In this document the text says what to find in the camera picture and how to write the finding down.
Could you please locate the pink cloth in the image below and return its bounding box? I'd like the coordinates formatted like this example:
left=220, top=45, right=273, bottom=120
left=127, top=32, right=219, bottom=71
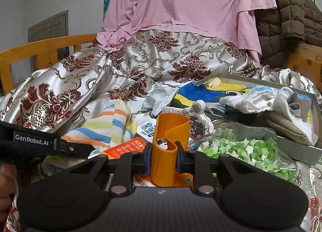
left=97, top=0, right=277, bottom=67

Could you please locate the person's left hand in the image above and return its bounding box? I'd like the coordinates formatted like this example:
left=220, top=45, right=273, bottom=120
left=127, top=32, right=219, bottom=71
left=0, top=164, right=19, bottom=222

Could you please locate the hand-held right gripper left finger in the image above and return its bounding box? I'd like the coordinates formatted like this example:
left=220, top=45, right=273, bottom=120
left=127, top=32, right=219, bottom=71
left=86, top=144, right=153, bottom=196

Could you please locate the floral satin bedspread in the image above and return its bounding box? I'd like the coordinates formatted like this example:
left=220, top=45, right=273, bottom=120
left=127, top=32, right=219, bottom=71
left=0, top=34, right=322, bottom=94

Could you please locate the floral satin blanket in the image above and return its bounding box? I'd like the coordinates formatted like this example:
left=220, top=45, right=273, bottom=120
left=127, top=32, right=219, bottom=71
left=0, top=29, right=322, bottom=232

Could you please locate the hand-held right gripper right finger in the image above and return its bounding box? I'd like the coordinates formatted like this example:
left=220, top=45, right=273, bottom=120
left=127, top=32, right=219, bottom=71
left=175, top=141, right=240, bottom=195

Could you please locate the white carton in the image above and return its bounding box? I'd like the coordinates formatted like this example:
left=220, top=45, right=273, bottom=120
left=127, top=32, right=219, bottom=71
left=136, top=119, right=159, bottom=139

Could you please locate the bag of green paper stars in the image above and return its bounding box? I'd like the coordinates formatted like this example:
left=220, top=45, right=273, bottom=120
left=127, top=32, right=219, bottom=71
left=189, top=119, right=300, bottom=187

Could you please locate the cartoon printed cloth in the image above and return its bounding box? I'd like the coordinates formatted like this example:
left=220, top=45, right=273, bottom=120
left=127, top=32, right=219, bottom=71
left=173, top=77, right=280, bottom=112

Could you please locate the grey and white sock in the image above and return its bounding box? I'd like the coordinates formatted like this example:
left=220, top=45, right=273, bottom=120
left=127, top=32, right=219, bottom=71
left=273, top=88, right=312, bottom=122

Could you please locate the grey door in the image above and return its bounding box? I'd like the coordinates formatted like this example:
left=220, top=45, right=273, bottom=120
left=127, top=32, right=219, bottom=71
left=27, top=10, right=69, bottom=71

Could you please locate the brown quilted jacket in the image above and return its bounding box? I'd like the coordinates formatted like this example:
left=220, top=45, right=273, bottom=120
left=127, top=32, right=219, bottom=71
left=254, top=0, right=322, bottom=67

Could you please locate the pastel striped fuzzy sock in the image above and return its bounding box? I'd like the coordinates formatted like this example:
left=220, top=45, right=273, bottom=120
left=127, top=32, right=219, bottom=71
left=43, top=100, right=135, bottom=167

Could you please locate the beige sock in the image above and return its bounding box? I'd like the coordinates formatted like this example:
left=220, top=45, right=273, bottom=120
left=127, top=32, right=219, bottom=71
left=262, top=110, right=317, bottom=145

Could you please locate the orange curved plastic holder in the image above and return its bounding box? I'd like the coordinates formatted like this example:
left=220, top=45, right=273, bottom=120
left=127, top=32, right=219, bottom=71
left=150, top=113, right=191, bottom=187

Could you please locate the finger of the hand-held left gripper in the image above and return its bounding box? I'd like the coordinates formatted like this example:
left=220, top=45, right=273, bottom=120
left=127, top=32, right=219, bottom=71
left=59, top=138, right=97, bottom=159

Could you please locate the crumpled clear plastic wrapper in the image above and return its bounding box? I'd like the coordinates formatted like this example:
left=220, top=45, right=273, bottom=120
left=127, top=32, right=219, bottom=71
left=139, top=83, right=179, bottom=118

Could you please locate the grey tray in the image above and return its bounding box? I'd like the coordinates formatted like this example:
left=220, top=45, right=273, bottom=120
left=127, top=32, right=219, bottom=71
left=195, top=73, right=322, bottom=166

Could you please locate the white and blue sock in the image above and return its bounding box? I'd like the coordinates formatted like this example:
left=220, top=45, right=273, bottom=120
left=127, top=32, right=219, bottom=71
left=220, top=86, right=280, bottom=114

